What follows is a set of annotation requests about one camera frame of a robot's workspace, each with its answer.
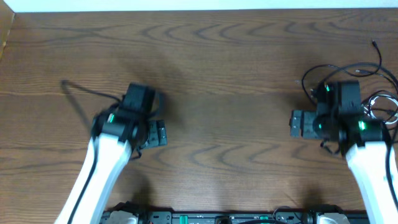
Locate white usb cable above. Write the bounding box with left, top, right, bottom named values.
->
left=366, top=94, right=398, bottom=121

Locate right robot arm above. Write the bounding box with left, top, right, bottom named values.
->
left=290, top=81, right=397, bottom=223

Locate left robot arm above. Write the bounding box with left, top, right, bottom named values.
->
left=56, top=83, right=167, bottom=223

